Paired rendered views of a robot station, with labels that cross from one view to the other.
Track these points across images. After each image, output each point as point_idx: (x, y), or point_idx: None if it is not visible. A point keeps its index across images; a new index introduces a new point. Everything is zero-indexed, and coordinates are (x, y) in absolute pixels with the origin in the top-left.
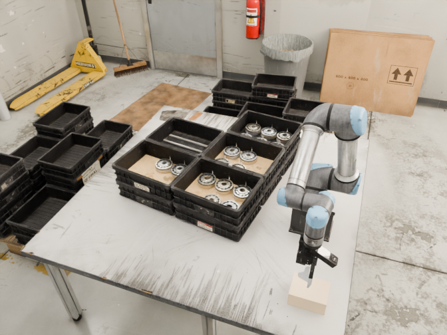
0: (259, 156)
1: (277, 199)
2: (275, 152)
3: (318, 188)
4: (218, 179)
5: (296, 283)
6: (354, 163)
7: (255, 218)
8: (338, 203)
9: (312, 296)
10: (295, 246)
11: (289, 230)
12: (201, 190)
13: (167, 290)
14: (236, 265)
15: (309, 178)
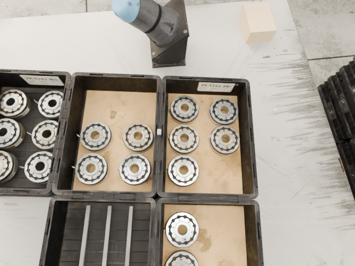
0: (80, 125)
1: None
2: (78, 92)
3: (158, 4)
4: (167, 158)
5: (262, 27)
6: None
7: None
8: (115, 30)
9: (266, 13)
10: (203, 54)
11: (185, 64)
12: (203, 171)
13: (326, 144)
14: (258, 96)
15: (148, 13)
